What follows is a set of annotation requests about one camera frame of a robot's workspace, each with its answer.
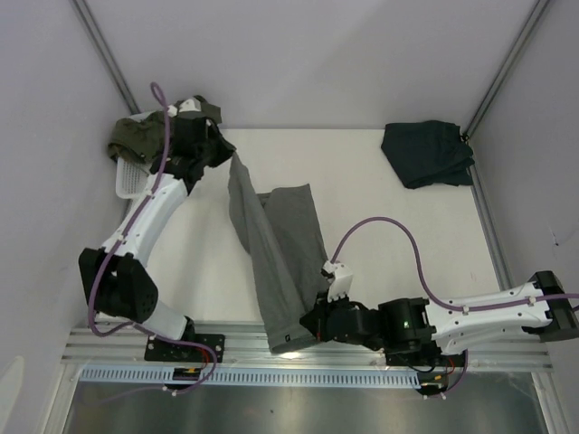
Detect right aluminium corner post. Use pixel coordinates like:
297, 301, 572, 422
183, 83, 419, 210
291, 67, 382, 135
462, 0, 554, 140

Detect white plastic basket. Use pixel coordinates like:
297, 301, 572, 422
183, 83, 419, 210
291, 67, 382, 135
108, 112, 158, 199

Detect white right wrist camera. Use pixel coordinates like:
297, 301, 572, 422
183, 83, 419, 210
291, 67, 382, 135
321, 260, 354, 302

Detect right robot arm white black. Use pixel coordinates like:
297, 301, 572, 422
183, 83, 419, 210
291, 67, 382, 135
299, 271, 578, 366

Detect aluminium mounting rail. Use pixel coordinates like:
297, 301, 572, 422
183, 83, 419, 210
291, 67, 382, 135
61, 321, 553, 373

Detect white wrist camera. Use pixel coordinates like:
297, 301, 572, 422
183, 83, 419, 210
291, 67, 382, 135
167, 98, 202, 118
321, 260, 354, 302

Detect olive green shorts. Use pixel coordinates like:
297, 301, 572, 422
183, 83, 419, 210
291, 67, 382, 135
107, 94, 223, 164

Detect aluminium corner post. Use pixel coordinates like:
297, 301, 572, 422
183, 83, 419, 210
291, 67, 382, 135
462, 0, 554, 140
70, 0, 140, 115

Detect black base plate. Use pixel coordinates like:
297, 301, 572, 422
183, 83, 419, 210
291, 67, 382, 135
144, 334, 225, 363
385, 348, 466, 373

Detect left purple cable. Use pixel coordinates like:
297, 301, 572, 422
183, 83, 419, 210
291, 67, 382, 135
85, 81, 217, 403

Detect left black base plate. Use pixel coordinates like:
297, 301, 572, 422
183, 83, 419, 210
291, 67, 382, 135
144, 334, 225, 363

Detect purple cable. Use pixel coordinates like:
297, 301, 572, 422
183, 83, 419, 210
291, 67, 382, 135
85, 81, 217, 403
329, 217, 579, 399

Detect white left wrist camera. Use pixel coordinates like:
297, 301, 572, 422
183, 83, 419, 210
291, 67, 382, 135
167, 98, 202, 118

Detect slotted grey cable duct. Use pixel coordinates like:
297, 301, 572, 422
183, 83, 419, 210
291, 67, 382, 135
80, 364, 420, 390

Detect dark navy shorts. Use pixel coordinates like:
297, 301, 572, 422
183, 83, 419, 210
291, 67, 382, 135
381, 120, 474, 190

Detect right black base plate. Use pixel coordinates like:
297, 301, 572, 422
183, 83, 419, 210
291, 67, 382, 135
385, 348, 466, 373

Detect grey shorts with drawstring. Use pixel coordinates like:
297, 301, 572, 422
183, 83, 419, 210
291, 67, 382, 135
228, 155, 328, 354

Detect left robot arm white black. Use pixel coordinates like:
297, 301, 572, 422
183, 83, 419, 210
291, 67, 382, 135
79, 116, 235, 362

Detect left aluminium corner post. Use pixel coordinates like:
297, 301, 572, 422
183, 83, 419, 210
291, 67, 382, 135
70, 0, 140, 115

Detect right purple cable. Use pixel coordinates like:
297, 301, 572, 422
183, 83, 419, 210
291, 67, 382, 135
329, 217, 579, 399

